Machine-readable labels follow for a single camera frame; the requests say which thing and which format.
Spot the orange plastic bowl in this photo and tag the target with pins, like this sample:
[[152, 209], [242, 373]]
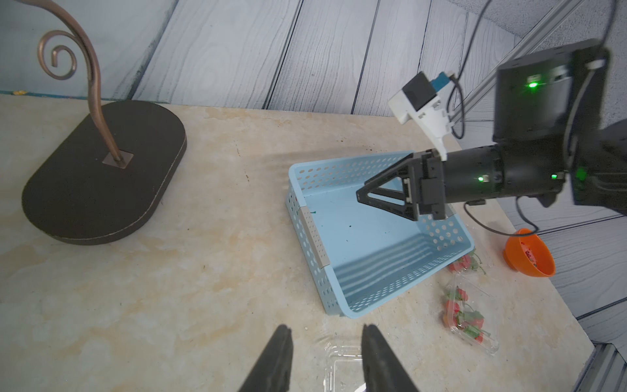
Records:
[[528, 254]]

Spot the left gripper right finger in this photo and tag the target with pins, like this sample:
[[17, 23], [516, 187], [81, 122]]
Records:
[[381, 368]]

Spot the strawberries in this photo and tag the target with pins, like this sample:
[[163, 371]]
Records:
[[462, 317]]

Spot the bronze wire glass rack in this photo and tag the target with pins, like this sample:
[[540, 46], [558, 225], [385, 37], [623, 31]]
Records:
[[106, 179]]

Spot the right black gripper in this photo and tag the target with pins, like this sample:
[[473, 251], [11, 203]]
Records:
[[422, 183]]

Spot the light blue plastic basket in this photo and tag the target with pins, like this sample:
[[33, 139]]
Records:
[[359, 256]]

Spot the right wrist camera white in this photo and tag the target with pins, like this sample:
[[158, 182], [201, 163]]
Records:
[[419, 101]]

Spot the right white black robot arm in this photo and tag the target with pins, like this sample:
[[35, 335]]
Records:
[[546, 136]]

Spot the right aluminium frame post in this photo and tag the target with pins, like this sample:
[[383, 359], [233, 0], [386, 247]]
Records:
[[530, 42]]

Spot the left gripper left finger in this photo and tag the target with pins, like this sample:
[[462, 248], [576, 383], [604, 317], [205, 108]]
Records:
[[272, 371]]

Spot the clear clamshell container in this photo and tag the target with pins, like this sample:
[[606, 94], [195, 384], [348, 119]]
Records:
[[483, 302], [338, 359], [470, 263]]

